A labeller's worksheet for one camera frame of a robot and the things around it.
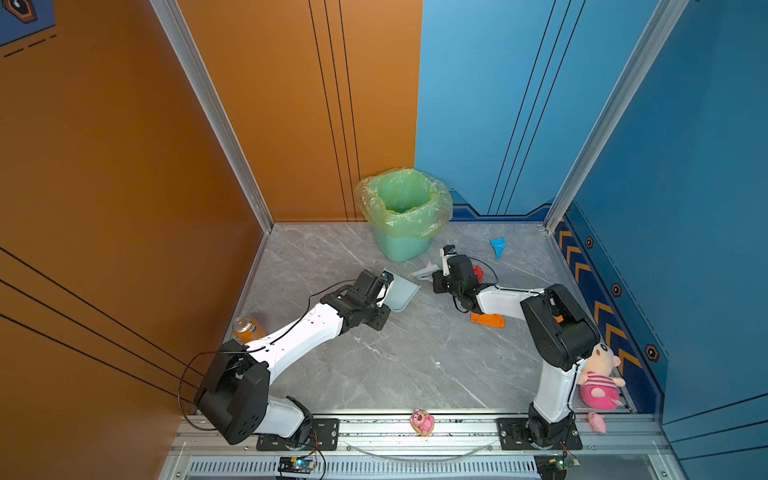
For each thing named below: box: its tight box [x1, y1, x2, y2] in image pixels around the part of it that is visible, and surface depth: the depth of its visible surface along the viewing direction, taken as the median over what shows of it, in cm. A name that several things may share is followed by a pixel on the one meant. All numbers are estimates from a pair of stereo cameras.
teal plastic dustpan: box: [381, 267, 421, 313], surface depth 89 cm
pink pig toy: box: [410, 408, 435, 437], surface depth 75 cm
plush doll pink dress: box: [577, 343, 626, 411], surface depth 77 cm
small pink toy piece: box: [587, 412, 607, 434], surface depth 75 cm
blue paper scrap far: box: [490, 236, 507, 260], surface depth 115 cm
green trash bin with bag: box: [354, 168, 453, 262], surface depth 97 cm
